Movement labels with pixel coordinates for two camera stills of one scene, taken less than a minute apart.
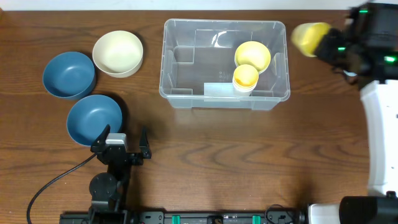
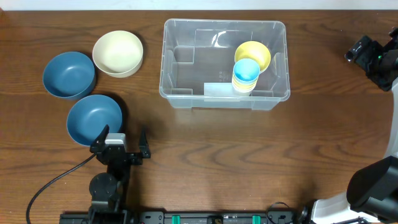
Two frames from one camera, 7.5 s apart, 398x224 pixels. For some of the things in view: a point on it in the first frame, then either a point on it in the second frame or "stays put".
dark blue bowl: (69, 76) stays put
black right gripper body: (346, 55) -> (379, 63)
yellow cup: (306, 37) -> (244, 86)
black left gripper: (136, 160) stays put
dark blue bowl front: (89, 115) stays put
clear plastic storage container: (198, 63) stays put
